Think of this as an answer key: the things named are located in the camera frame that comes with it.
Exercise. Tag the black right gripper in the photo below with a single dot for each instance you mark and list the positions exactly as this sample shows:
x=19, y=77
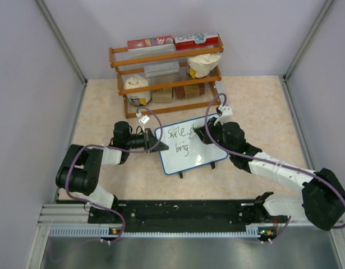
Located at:
x=202, y=132

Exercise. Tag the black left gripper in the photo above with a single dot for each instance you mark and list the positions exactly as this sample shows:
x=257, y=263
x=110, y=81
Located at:
x=149, y=139

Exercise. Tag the blue framed whiteboard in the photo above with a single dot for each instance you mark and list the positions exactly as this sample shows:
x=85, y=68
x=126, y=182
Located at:
x=185, y=153

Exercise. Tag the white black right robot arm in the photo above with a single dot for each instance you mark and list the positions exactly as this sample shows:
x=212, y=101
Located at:
x=318, y=195

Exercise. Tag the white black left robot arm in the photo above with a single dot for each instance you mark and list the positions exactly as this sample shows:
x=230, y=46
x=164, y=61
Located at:
x=80, y=169

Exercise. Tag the metal whiteboard stand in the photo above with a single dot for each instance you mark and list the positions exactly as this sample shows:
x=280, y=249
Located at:
x=211, y=165

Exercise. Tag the brown sponge stack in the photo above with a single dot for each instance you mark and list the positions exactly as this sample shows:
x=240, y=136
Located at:
x=189, y=91

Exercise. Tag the beige sponge stack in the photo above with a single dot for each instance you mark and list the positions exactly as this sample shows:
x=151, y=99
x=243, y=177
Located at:
x=163, y=95

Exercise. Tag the grey block beside rack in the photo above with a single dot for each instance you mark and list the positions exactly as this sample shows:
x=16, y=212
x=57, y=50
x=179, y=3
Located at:
x=221, y=90

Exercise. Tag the orange wooden shelf rack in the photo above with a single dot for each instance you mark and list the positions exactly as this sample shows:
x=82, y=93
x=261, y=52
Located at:
x=164, y=81

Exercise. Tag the cream bag upper shelf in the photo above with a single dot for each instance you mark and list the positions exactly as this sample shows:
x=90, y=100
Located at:
x=200, y=66

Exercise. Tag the silver metal box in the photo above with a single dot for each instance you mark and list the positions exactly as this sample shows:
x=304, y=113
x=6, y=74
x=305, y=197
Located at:
x=159, y=69

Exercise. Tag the red white wrap box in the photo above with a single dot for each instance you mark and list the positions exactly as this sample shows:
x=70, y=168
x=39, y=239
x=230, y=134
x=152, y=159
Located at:
x=193, y=41

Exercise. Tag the red foil wrap box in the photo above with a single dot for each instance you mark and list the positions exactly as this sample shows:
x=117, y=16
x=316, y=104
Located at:
x=149, y=46

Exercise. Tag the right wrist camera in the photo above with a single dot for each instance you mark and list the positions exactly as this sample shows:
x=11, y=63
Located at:
x=225, y=114

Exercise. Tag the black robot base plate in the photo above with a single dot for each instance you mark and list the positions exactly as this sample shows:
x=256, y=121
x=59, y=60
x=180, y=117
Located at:
x=179, y=216

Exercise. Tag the grey slotted cable duct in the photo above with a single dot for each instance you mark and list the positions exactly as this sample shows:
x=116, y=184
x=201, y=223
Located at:
x=106, y=232

